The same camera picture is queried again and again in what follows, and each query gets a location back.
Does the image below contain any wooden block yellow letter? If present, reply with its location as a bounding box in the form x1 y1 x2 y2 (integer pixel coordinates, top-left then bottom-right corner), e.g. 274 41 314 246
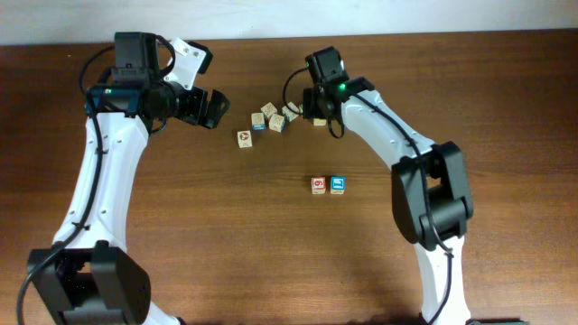
313 118 327 126

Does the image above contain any wooden block blue side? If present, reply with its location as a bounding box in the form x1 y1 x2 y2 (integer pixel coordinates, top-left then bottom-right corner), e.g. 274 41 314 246
251 113 266 131

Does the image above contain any wooden block blue edge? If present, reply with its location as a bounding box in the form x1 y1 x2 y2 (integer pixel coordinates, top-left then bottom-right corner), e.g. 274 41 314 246
269 114 285 133

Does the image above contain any wooden block blue L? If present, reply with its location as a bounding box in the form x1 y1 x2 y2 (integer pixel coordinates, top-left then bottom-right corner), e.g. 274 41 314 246
330 176 347 194

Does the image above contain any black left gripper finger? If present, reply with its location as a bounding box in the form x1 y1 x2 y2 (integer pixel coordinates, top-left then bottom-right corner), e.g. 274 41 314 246
209 89 229 111
200 106 226 129

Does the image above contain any wooden block red 6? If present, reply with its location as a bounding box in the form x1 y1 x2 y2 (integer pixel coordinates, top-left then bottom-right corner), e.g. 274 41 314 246
311 177 327 195

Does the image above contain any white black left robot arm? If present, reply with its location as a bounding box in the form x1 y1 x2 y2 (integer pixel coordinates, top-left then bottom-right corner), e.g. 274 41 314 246
24 32 230 324

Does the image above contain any wooden block teal pattern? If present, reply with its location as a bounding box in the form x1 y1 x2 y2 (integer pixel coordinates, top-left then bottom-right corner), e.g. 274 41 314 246
282 102 302 122

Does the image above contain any wooden block top pattern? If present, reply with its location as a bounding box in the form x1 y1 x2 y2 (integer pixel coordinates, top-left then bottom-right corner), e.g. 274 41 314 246
260 102 278 120

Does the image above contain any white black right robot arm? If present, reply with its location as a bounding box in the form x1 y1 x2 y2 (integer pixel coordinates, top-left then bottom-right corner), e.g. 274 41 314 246
303 47 473 324

